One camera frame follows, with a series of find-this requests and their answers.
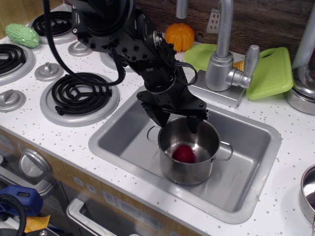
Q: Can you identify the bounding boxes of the light green plate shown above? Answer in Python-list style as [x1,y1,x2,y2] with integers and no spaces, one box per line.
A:
[185,43,217,71]

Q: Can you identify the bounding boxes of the green cutting board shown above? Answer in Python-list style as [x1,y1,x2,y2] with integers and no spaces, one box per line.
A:
[246,47,293,100]

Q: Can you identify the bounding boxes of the silver stove knob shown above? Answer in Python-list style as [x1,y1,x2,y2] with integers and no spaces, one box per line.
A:
[68,41,93,57]
[0,89,26,113]
[34,62,64,82]

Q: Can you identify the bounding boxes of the blue clamp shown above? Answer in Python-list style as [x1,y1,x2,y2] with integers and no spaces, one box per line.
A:
[0,185,43,216]

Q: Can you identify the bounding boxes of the back right stove burner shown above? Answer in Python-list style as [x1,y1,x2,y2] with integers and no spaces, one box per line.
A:
[99,53,135,73]

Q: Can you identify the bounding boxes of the yellow toy corn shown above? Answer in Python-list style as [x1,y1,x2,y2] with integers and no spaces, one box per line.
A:
[233,60,245,71]

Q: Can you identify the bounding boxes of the green toy bitter gourd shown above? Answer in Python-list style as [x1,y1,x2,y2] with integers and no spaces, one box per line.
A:
[5,23,40,48]

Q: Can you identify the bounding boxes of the stainless steel pot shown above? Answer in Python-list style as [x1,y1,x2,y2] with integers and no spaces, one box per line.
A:
[147,117,233,185]

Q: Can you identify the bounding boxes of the orange toy pumpkin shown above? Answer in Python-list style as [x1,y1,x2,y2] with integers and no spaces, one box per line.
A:
[165,23,195,52]

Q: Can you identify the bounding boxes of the grey pipe top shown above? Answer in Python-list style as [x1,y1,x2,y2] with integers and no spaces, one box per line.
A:
[176,0,189,19]

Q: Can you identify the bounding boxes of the left black stove burner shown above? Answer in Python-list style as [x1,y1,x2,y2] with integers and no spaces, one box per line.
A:
[0,44,35,86]

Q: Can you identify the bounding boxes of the silver stove knob middle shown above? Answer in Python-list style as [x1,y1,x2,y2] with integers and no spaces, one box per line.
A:
[34,62,64,82]

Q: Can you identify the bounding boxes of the silver oven dial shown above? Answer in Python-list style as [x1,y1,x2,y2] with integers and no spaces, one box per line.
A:
[19,148,52,178]

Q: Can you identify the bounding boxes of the grey sink basin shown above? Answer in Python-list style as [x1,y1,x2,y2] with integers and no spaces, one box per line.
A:
[89,94,282,224]

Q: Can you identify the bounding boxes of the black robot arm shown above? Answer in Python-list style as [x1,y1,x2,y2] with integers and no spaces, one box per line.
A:
[71,0,208,133]

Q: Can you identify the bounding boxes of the grey post right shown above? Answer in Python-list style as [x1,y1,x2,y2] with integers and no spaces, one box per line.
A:
[292,5,315,69]

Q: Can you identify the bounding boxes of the silver spatula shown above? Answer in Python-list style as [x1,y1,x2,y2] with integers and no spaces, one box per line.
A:
[206,8,221,34]

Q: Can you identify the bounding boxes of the silver stove knob back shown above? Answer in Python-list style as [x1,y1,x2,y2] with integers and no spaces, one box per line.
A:
[68,41,93,57]

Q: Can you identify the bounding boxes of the black cable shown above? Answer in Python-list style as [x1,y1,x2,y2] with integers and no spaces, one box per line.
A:
[0,0,126,236]

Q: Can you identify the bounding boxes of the red toy sweet potato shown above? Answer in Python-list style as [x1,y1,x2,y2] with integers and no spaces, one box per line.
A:
[172,145,196,163]

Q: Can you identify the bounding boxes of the silver faucet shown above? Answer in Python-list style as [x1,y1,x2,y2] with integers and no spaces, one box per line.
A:
[189,0,260,108]

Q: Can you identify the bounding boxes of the black stove burner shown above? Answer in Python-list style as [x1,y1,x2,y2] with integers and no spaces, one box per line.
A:
[0,44,35,86]
[40,75,120,127]

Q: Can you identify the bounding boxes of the yellow cloth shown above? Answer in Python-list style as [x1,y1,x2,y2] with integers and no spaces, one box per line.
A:
[24,215,51,233]

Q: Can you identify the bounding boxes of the back left stove burner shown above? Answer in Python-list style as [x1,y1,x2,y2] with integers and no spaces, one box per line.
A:
[28,11,76,45]

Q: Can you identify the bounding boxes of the silver stove knob front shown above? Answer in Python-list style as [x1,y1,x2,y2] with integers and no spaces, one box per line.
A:
[0,89,26,113]

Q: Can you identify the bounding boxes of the steel bowl right front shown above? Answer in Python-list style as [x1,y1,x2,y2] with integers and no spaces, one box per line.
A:
[299,165,315,232]

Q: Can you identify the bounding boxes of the front black stove burner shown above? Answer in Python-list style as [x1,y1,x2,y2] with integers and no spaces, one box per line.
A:
[40,75,120,127]

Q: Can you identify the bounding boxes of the steel pot right back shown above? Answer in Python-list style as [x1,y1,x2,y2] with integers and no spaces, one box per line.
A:
[284,65,315,115]

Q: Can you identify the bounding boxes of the silver oven door handle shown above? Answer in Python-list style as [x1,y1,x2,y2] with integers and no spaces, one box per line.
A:
[66,198,115,236]

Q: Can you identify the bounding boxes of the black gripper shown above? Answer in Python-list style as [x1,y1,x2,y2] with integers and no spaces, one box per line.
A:
[137,71,208,134]

